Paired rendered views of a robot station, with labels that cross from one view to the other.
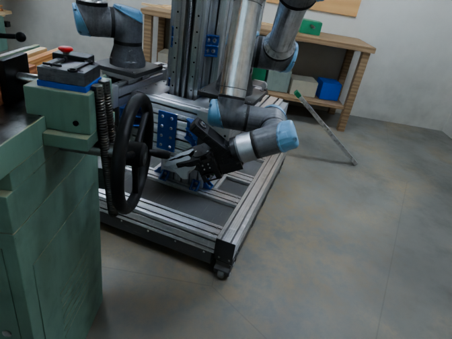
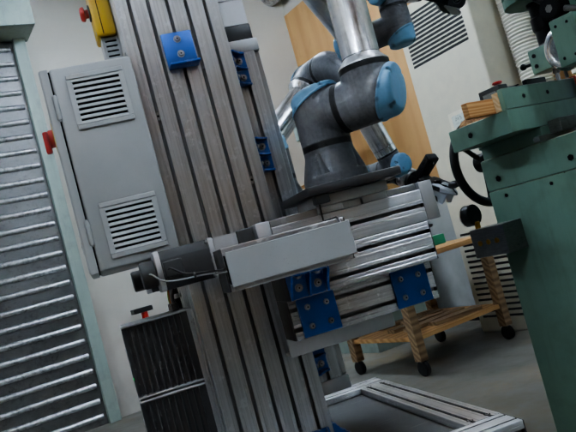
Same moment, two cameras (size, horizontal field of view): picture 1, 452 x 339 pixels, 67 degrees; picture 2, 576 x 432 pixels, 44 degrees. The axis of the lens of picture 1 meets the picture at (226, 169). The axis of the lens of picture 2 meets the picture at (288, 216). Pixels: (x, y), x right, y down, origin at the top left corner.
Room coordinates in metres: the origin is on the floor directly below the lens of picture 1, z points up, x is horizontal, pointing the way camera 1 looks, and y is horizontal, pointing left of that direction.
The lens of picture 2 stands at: (2.45, 1.83, 0.70)
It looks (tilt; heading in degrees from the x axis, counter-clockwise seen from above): 3 degrees up; 239
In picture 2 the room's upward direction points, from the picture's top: 15 degrees counter-clockwise
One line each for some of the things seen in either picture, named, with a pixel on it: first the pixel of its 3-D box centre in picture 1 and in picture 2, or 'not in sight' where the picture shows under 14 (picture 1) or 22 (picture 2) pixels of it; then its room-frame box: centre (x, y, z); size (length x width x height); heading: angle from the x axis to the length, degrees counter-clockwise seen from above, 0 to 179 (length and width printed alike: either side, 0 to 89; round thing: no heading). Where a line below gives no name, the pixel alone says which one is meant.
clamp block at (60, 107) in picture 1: (72, 101); not in sight; (0.73, 0.37, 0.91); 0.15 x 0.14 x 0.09; 2
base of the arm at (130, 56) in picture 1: (128, 52); (332, 163); (1.50, 0.50, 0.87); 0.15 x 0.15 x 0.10
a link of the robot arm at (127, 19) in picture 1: (126, 23); (321, 114); (1.50, 0.51, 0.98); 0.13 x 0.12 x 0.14; 119
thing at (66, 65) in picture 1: (72, 68); (500, 95); (0.73, 0.37, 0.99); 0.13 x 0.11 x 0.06; 2
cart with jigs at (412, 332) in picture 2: not in sight; (417, 294); (0.19, -0.93, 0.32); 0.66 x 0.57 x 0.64; 1
